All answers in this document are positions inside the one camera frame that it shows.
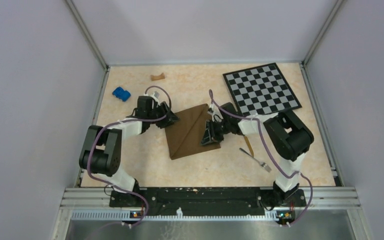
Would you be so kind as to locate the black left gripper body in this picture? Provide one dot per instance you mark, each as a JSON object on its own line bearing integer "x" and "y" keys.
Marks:
{"x": 157, "y": 111}

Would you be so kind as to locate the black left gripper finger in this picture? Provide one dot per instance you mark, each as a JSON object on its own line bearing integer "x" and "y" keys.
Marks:
{"x": 164, "y": 123}
{"x": 169, "y": 115}

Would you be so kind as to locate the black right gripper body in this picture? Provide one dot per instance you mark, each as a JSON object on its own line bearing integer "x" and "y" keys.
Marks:
{"x": 220, "y": 129}

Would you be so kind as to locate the brown fabric napkin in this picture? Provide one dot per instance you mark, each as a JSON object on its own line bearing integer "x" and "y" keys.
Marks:
{"x": 185, "y": 135}

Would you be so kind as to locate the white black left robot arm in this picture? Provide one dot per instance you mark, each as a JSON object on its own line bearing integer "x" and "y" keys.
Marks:
{"x": 101, "y": 153}

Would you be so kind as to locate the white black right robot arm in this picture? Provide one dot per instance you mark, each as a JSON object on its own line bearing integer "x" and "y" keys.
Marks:
{"x": 290, "y": 137}

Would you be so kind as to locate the blue toy car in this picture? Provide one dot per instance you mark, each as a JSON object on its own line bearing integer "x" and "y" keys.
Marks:
{"x": 121, "y": 94}

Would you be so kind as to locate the small wooden arch block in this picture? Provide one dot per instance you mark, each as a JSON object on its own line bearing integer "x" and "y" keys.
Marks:
{"x": 157, "y": 77}

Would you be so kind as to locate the black white checkerboard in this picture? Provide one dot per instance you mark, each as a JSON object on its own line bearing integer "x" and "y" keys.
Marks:
{"x": 260, "y": 90}

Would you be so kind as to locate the silver metal fork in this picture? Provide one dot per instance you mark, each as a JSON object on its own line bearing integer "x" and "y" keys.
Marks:
{"x": 262, "y": 164}

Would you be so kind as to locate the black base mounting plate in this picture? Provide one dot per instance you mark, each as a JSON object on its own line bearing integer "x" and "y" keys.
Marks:
{"x": 207, "y": 201}

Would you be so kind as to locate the green wooden handled knife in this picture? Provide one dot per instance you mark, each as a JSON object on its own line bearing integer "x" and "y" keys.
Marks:
{"x": 251, "y": 152}

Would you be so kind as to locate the aluminium frame rail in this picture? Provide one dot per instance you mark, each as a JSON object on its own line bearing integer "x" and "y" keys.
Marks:
{"x": 92, "y": 203}

